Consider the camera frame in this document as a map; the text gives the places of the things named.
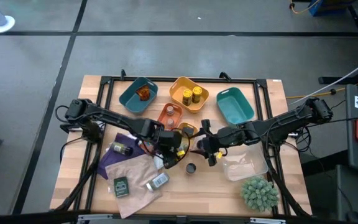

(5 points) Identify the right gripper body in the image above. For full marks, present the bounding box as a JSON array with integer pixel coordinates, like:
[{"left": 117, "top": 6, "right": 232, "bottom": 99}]
[{"left": 203, "top": 127, "right": 241, "bottom": 154}]

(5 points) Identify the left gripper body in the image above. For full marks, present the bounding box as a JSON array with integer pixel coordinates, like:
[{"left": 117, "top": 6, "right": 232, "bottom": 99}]
[{"left": 152, "top": 124, "right": 186, "bottom": 158}]

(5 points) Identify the yellow lid spice jar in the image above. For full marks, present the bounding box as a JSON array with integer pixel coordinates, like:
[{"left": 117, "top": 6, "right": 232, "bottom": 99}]
[
  {"left": 181, "top": 89, "right": 193, "bottom": 106},
  {"left": 191, "top": 86, "right": 203, "bottom": 104}
]

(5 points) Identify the amber spice jar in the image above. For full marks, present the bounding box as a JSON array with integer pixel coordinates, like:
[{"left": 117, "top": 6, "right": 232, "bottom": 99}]
[{"left": 135, "top": 84, "right": 152, "bottom": 102}]

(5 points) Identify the small yellow plastic bin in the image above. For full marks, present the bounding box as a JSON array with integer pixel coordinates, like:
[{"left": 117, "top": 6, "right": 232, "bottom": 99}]
[{"left": 177, "top": 121, "right": 198, "bottom": 153}]

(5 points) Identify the white cloth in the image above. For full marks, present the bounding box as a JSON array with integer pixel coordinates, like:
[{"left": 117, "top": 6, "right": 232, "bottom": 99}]
[{"left": 126, "top": 132, "right": 165, "bottom": 170}]

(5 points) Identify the white label spice jar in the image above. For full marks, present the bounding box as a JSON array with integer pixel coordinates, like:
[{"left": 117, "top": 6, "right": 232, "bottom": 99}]
[{"left": 145, "top": 172, "right": 170, "bottom": 192}]

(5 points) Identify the small orange plastic bin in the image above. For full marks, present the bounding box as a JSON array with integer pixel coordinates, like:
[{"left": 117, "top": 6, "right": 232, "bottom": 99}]
[{"left": 157, "top": 103, "right": 185, "bottom": 131}]

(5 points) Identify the large clear plastic bin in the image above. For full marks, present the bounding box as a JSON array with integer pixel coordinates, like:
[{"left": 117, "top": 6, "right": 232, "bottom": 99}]
[{"left": 221, "top": 144, "right": 269, "bottom": 182}]

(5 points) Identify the teal green plastic bin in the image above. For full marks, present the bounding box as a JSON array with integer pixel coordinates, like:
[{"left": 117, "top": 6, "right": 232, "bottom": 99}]
[{"left": 216, "top": 86, "right": 255, "bottom": 126}]

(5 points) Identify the large yellow plastic bin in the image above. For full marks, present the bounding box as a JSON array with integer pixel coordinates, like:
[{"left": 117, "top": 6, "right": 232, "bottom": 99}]
[{"left": 168, "top": 76, "right": 210, "bottom": 114}]

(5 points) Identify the beige cloth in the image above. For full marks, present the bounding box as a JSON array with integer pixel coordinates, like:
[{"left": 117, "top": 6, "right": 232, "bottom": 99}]
[{"left": 104, "top": 154, "right": 163, "bottom": 219}]

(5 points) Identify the green spice jar black cap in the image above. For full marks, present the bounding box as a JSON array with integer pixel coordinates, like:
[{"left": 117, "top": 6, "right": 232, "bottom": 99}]
[{"left": 109, "top": 141, "right": 134, "bottom": 157}]

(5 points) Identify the purple cloth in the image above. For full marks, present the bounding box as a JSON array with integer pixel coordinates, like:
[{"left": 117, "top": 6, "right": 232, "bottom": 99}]
[{"left": 96, "top": 133, "right": 149, "bottom": 180}]

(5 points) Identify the green tin box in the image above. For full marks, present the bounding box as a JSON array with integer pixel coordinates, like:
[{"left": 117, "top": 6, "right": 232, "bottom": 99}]
[{"left": 112, "top": 176, "right": 131, "bottom": 198}]

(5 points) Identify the dark blue plastic bin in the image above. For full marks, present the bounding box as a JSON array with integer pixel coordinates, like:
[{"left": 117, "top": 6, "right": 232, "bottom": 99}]
[{"left": 119, "top": 77, "right": 159, "bottom": 114}]

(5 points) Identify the green artificial plant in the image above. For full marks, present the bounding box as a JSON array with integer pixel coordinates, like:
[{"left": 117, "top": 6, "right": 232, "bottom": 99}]
[{"left": 240, "top": 175, "right": 280, "bottom": 213}]

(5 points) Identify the black crossbar with silver plates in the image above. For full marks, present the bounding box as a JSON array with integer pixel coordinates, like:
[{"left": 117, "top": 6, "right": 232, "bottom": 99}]
[{"left": 0, "top": 210, "right": 310, "bottom": 224}]

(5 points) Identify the blue box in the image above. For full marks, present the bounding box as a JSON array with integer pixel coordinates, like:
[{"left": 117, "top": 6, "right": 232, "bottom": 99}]
[{"left": 308, "top": 0, "right": 354, "bottom": 17}]

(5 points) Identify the black aluminium frame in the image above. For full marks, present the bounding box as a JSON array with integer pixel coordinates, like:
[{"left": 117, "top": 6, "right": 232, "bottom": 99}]
[{"left": 50, "top": 75, "right": 312, "bottom": 218}]

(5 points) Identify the yellow cable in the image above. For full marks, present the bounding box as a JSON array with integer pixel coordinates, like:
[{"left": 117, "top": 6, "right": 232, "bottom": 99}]
[
  {"left": 286, "top": 74, "right": 358, "bottom": 100},
  {"left": 289, "top": 0, "right": 323, "bottom": 15}
]

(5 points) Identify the black cable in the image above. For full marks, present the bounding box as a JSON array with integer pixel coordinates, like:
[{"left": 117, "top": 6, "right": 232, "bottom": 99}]
[{"left": 296, "top": 99, "right": 358, "bottom": 153}]

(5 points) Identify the white cable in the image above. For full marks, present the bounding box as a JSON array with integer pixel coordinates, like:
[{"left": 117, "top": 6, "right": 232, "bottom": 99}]
[{"left": 289, "top": 52, "right": 358, "bottom": 105}]

